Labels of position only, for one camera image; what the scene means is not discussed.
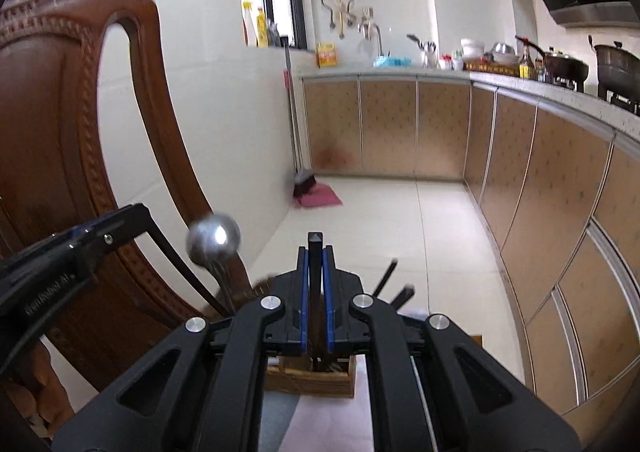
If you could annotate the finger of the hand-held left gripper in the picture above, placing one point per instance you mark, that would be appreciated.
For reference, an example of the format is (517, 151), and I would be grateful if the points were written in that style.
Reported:
(60, 241)
(115, 232)

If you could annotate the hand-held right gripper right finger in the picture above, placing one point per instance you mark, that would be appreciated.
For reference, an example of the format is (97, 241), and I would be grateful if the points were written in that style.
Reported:
(328, 302)

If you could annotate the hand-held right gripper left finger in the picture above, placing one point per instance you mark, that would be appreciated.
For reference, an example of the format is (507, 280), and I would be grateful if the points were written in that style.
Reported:
(302, 302)

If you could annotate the black chopstick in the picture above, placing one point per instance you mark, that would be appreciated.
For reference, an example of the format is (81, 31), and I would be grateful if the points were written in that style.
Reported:
(386, 276)
(185, 272)
(402, 296)
(316, 272)

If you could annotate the brown slatted utensil holder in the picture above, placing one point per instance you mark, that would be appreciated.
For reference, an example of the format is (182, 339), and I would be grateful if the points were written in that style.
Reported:
(300, 384)

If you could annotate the round metal spoon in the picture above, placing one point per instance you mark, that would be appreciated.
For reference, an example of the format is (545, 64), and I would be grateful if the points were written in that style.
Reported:
(212, 237)

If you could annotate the pink floor cloth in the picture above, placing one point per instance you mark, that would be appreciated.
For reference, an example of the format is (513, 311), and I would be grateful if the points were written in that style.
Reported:
(320, 197)

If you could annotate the carved wooden chair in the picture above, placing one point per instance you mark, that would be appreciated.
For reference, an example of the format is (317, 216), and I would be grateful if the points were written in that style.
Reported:
(50, 132)

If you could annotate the broom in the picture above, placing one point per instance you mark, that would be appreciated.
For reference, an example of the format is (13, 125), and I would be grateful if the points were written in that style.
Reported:
(302, 182)

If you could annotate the striped grey pink seat cloth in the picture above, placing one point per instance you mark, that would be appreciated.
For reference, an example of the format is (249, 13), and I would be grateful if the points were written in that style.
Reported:
(325, 422)

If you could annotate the yellow box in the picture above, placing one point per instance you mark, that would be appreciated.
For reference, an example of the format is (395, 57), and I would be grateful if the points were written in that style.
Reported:
(327, 56)

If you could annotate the blue plastic basket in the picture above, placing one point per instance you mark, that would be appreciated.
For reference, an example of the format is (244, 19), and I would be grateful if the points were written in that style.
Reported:
(392, 61)

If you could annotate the yellow bottle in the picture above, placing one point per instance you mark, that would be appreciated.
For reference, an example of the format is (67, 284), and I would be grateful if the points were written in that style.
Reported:
(262, 29)

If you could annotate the utensil cup with ladle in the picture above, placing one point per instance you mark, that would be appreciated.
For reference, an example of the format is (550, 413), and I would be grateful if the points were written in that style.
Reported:
(429, 57)

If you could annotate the small white jars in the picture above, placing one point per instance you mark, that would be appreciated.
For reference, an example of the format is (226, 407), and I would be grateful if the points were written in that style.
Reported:
(450, 62)

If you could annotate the metal faucet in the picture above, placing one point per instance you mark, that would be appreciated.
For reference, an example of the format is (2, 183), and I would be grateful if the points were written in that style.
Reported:
(370, 29)

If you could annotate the woven tray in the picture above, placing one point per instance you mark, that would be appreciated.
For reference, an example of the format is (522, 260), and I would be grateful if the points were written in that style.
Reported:
(490, 68)

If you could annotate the stack of white bowls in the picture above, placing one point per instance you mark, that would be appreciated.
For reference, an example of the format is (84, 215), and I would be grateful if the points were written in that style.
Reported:
(472, 48)

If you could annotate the water heater pipes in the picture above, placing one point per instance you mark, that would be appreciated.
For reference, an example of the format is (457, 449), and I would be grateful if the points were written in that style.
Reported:
(340, 7)

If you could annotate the metal bowl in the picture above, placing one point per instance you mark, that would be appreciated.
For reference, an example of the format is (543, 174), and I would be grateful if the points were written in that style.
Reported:
(504, 52)

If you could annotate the dark sauce bottle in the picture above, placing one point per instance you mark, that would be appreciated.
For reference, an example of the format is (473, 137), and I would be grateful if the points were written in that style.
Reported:
(526, 64)

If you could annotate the black wok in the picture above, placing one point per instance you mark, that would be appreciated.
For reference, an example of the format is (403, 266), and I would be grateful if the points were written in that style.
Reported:
(565, 67)

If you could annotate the gas stove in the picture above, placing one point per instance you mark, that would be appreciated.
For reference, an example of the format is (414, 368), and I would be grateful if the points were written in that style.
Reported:
(620, 99)

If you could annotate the dark stockpot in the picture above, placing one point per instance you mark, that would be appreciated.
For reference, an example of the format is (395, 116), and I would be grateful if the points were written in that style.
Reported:
(617, 64)

